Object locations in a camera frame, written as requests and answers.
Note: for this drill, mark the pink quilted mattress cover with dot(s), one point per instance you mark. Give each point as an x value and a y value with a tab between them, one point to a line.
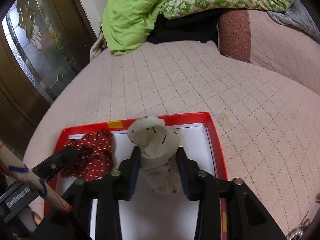
268	124

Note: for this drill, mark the grey quilted pillow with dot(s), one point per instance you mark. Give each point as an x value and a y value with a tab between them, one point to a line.
298	17

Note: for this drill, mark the green quilted blanket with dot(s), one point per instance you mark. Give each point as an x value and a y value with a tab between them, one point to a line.
126	24

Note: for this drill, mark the red dotted scrunchie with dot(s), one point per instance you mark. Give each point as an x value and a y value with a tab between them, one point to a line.
95	156

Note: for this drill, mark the wooden glass door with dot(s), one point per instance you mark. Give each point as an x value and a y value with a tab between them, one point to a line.
44	45

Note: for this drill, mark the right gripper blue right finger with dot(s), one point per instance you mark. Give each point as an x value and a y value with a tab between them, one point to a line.
188	170

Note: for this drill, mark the white spotted scrunchie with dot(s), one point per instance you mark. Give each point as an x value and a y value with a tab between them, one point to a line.
158	145

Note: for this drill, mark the red shallow tray box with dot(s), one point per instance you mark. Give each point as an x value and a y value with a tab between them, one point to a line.
149	215

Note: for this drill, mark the person left hand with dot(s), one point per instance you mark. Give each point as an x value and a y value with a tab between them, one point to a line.
37	218

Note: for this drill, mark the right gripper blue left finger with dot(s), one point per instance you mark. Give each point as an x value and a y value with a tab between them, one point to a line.
129	171

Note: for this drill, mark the pink bolster cushion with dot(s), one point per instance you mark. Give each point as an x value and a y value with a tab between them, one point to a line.
252	36

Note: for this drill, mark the patterned sleeve with blue marks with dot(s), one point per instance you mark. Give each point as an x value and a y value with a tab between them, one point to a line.
15	168

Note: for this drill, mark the gold charm trinket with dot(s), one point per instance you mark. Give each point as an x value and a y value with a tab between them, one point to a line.
298	232

